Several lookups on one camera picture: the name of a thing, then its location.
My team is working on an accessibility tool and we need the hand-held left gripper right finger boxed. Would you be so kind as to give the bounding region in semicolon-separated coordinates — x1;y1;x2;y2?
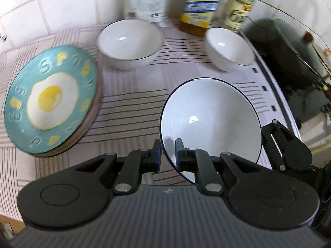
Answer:
175;138;262;195

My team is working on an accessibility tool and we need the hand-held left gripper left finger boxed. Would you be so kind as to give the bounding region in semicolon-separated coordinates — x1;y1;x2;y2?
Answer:
75;138;162;195

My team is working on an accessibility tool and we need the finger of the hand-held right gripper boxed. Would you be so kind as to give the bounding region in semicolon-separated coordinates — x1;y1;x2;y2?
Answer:
261;120;295;171

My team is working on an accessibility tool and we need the white bowl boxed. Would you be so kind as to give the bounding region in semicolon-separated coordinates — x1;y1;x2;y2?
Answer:
159;77;262;184
205;27;256;72
96;19;164;70

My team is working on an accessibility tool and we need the blue fried egg plate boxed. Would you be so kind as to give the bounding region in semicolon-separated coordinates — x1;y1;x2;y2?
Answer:
4;46;99;153

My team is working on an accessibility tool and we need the black stove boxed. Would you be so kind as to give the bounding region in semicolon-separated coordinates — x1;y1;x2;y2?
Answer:
242;28;331;166

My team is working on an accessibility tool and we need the striped tablecloth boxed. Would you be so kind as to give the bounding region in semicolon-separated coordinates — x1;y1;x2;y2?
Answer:
0;22;303;220

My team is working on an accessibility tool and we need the glass lid with wooden knob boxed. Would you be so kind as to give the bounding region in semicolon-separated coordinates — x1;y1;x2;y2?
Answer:
259;18;327;79

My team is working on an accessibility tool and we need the cream pot lid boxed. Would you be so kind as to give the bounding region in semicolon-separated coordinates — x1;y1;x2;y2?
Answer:
312;40;331;65

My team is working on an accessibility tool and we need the clear vinegar bottle yellow cap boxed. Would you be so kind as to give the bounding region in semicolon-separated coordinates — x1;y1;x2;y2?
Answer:
215;0;256;33

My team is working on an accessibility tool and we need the cooking wine bottle yellow label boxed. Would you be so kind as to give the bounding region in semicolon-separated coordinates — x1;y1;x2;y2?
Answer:
180;0;225;37

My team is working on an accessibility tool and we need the clear plastic seasoning packet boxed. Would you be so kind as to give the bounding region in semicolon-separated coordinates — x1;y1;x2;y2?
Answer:
149;0;171;27

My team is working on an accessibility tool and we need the black pot with wooden handle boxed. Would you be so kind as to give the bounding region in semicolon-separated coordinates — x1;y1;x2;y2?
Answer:
244;18;331;124

